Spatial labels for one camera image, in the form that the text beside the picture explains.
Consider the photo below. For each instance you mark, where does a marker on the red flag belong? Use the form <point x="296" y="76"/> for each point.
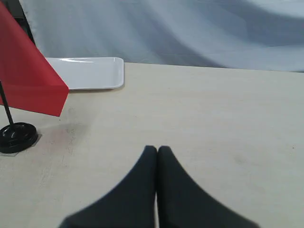
<point x="29" y="81"/>

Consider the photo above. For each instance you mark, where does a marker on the white rectangular plastic tray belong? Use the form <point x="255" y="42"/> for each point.
<point x="89" y="73"/>

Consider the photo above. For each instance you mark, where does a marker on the white backdrop cloth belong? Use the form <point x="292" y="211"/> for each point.
<point x="245" y="34"/>

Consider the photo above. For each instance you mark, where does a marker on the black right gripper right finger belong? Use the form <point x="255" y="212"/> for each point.
<point x="182" y="203"/>

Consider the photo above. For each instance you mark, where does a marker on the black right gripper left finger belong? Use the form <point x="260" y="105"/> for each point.
<point x="130" y="204"/>

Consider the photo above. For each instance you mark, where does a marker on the black round flag base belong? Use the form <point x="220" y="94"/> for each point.
<point x="17" y="138"/>

